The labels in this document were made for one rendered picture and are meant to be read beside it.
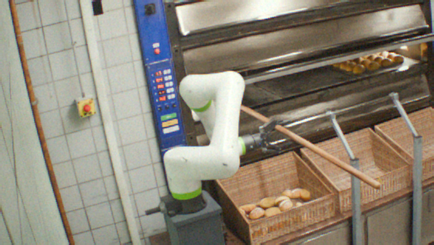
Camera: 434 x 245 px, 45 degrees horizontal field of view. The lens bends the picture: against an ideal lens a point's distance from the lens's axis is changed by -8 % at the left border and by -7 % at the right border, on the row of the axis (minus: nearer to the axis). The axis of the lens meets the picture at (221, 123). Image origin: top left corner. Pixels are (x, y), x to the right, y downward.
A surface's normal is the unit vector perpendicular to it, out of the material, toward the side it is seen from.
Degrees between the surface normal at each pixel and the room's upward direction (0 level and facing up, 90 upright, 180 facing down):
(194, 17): 70
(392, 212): 90
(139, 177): 90
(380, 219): 90
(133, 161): 90
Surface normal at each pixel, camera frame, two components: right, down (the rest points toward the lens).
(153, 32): 0.37, 0.26
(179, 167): -0.17, 0.32
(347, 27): 0.29, -0.08
